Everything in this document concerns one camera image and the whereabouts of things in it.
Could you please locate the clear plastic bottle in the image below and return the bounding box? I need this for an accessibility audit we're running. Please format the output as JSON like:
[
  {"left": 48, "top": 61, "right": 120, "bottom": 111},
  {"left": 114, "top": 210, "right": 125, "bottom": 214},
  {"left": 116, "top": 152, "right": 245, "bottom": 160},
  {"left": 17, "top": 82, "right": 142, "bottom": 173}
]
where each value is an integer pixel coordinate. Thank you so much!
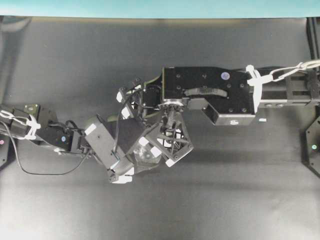
[{"left": 133, "top": 143, "right": 161, "bottom": 163}]

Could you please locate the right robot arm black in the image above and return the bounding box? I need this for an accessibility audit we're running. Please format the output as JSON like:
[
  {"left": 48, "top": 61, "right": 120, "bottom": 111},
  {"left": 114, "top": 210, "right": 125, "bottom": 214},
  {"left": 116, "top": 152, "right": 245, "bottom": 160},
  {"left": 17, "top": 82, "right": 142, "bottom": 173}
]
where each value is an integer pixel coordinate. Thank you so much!
[{"left": 113, "top": 60, "right": 320, "bottom": 166}]

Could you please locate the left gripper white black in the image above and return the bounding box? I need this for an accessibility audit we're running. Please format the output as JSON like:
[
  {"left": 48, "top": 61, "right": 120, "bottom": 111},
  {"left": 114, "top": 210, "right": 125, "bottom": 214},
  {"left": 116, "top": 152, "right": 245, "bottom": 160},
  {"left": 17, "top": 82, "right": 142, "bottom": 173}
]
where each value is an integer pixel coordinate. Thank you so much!
[{"left": 84, "top": 115, "right": 160, "bottom": 184}]

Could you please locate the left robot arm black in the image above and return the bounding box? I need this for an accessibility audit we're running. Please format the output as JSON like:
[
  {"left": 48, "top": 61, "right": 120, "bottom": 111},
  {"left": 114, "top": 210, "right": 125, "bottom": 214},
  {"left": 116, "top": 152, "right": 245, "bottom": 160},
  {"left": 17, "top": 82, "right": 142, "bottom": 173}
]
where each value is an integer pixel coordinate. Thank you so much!
[{"left": 0, "top": 104, "right": 162, "bottom": 184}]

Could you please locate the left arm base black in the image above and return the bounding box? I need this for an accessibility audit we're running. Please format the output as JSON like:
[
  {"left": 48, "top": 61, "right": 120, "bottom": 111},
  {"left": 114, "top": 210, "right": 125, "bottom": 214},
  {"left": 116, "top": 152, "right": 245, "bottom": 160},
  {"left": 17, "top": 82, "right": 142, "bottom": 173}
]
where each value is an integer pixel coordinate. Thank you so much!
[{"left": 0, "top": 135, "right": 13, "bottom": 171}]

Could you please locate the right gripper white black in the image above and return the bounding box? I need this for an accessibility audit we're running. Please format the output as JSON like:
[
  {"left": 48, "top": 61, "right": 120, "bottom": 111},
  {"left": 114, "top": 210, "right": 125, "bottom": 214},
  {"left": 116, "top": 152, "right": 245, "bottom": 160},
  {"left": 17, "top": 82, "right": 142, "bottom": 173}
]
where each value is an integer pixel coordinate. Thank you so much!
[{"left": 116, "top": 76, "right": 194, "bottom": 167}]

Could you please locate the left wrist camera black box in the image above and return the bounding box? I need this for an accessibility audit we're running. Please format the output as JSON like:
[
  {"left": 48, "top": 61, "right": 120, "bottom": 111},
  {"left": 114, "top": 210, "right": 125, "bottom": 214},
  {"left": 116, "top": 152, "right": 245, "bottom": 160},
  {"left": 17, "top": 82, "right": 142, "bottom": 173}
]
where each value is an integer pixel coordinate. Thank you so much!
[{"left": 84, "top": 114, "right": 125, "bottom": 170}]

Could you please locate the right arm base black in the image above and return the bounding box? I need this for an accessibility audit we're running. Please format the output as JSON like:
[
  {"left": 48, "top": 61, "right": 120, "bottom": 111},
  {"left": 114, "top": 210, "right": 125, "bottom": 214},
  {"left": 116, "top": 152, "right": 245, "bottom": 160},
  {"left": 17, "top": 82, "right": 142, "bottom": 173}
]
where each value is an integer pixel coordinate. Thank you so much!
[{"left": 302, "top": 105, "right": 320, "bottom": 178}]

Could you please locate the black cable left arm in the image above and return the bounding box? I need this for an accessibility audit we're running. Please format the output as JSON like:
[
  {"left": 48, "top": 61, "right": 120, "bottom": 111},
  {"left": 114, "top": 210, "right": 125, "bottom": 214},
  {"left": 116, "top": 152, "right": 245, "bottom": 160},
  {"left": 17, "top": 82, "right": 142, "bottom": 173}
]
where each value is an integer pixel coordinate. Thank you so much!
[{"left": 4, "top": 119, "right": 93, "bottom": 176}]

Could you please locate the white cable tie right arm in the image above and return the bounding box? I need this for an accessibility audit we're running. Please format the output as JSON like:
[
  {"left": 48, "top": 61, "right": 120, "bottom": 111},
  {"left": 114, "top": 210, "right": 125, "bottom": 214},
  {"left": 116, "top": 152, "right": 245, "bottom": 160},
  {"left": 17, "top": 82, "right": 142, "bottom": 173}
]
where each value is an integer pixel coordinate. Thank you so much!
[{"left": 245, "top": 65, "right": 273, "bottom": 114}]

